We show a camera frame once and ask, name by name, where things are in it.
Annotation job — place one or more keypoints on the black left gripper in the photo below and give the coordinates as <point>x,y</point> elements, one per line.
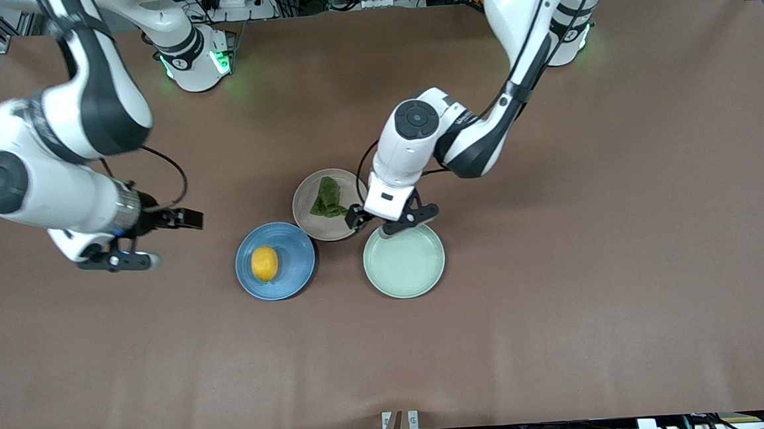
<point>355,217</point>

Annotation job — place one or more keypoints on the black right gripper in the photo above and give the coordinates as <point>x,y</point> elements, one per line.
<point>154,217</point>

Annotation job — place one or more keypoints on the green lettuce leaf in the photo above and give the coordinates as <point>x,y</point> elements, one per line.
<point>328,194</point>

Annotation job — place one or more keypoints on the yellow lemon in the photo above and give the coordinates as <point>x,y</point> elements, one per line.
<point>265,264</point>

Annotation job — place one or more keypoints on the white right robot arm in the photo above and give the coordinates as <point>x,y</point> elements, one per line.
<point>56,194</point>

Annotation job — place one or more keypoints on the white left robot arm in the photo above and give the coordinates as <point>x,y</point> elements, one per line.
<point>411,153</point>

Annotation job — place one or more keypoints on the beige plate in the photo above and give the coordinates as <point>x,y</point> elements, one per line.
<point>305,212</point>

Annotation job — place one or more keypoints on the pale green plate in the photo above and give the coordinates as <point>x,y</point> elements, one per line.
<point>405,266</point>

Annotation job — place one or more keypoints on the blue plate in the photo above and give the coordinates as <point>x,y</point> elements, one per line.
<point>292,266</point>

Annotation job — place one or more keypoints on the white power strip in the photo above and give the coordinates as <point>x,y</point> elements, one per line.
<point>243,11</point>

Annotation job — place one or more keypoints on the brown table cover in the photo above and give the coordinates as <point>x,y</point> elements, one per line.
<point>563,362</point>

